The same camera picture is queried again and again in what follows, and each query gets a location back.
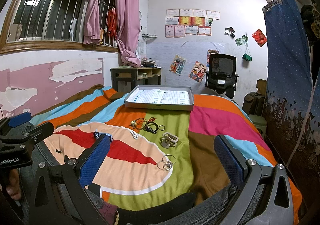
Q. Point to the green photos on wall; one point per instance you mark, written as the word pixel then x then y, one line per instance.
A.
pixel 242 40

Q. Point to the white rhinestone hair clip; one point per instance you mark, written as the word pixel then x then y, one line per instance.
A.
pixel 134 134

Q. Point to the black office chair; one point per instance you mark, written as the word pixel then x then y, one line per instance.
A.
pixel 221 74

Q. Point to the green small hanging bag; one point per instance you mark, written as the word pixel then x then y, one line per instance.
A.
pixel 247 55

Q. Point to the person's left hand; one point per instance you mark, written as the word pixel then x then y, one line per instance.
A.
pixel 10 182

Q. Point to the photo cluster on wall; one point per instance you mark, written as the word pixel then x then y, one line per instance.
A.
pixel 229 31

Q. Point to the barred window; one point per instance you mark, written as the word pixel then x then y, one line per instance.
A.
pixel 52 24

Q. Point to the blue patterned hanging cloth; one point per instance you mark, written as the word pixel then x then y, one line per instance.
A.
pixel 292 109

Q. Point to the red paper wall decoration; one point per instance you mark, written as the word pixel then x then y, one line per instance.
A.
pixel 259 37

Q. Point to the pink curtain right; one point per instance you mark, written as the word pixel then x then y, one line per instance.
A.
pixel 128 24

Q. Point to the cartoon family poster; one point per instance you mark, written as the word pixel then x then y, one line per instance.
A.
pixel 198 72

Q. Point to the grey metal tray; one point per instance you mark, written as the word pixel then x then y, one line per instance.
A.
pixel 173 107

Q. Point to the cartoon poster left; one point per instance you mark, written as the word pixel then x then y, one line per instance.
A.
pixel 177 65

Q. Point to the printed paper tray liner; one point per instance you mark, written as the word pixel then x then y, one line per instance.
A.
pixel 158 96

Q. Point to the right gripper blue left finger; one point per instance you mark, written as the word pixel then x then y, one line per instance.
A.
pixel 58 195

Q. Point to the red hanging ornament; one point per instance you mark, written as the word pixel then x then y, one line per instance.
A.
pixel 111 22

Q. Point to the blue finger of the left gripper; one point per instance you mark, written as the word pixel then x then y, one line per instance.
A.
pixel 20 119

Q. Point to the green plastic stool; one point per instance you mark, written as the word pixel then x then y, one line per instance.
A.
pixel 260 123

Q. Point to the dark wooden desk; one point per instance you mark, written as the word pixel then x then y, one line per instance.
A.
pixel 126 78

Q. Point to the certificates on wall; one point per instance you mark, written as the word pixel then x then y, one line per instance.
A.
pixel 182 22

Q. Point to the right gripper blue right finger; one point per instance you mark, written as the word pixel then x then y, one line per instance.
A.
pixel 263 193

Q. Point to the colourful striped bed blanket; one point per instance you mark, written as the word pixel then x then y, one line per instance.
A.
pixel 140 173

